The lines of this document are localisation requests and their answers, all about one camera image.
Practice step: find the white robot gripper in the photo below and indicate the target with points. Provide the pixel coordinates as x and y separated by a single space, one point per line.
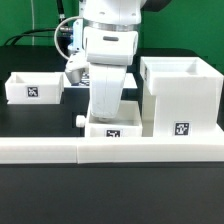
106 85

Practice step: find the white front drawer tray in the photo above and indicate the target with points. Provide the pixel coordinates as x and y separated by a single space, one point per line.
127 122

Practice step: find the white drawer tray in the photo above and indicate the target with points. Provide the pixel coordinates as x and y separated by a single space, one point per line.
127 122
34 88

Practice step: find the white drawer cabinet box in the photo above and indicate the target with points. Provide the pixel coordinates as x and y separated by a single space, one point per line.
182 95

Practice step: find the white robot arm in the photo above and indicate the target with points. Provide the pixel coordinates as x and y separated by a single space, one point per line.
110 41

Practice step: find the white rear drawer tray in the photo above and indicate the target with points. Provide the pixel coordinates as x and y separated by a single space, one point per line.
34 88

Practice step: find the white marker sheet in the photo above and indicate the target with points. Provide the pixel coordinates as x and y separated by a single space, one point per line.
129 82

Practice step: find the white L-shaped fence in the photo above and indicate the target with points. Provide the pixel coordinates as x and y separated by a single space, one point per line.
40 150

